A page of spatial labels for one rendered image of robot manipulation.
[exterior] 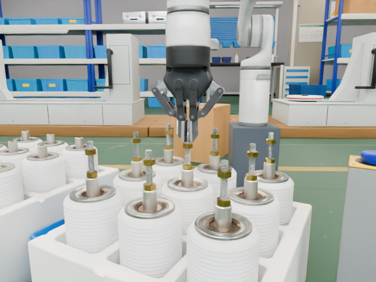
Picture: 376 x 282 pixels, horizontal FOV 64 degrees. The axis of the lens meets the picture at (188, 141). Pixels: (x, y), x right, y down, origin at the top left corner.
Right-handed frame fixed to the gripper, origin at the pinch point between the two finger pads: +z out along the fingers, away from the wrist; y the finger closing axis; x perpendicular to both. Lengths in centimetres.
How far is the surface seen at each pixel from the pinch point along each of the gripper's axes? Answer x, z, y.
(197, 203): -4.0, 12.0, 2.4
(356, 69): 223, -17, 95
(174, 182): -0.1, 9.8, -2.5
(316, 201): 61, 35, 36
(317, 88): 443, 4, 112
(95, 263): -16.0, 17.2, -10.4
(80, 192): -7.9, 9.9, -17.1
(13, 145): 16, 8, -50
